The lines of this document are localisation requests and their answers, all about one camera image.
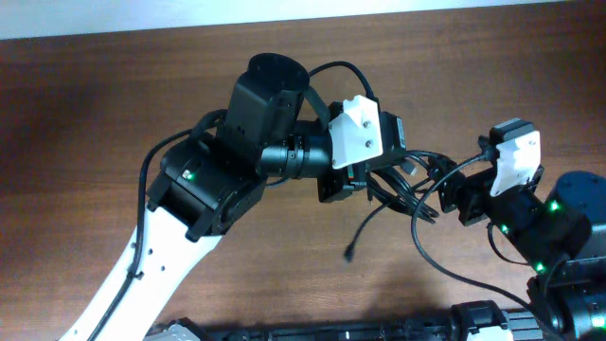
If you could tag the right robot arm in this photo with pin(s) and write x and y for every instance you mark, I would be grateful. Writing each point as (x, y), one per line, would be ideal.
(562, 238)

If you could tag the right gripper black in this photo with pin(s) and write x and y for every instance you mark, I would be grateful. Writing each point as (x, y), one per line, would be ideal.
(473, 189)

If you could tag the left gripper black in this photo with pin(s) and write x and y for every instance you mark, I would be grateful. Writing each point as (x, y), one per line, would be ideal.
(334, 188)

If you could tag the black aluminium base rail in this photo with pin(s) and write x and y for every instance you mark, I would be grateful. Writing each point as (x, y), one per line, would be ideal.
(476, 320)

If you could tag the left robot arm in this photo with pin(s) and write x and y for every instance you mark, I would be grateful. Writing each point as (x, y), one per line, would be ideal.
(275, 124)

